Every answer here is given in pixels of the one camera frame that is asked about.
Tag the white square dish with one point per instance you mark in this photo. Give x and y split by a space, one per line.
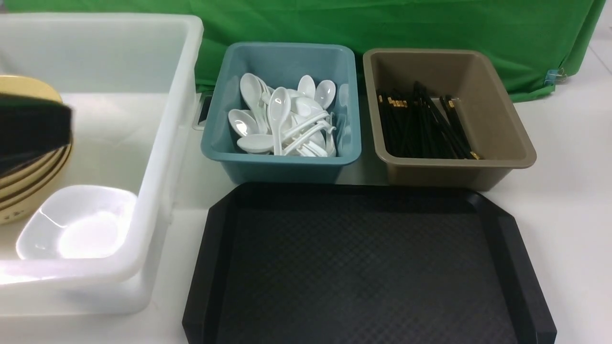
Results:
78 221

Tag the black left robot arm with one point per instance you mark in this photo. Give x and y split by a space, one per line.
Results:
31 127

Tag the pile of white soup spoons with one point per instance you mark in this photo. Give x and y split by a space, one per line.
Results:
285 121

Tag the teal plastic bin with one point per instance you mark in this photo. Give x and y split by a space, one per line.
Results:
283 64

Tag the black plastic serving tray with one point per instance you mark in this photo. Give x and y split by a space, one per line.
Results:
287 263

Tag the pile of black chopsticks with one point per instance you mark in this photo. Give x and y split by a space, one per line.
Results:
418 125

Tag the brown plastic bin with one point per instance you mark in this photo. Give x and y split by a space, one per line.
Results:
487 114

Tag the large white plastic tub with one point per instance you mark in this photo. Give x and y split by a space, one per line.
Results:
130 78

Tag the green cloth backdrop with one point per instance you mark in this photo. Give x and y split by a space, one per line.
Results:
524 39

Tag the blue binder clip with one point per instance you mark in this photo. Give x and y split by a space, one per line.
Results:
555 76

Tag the stacked tan bowls in tub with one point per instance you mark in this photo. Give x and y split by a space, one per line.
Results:
23 191

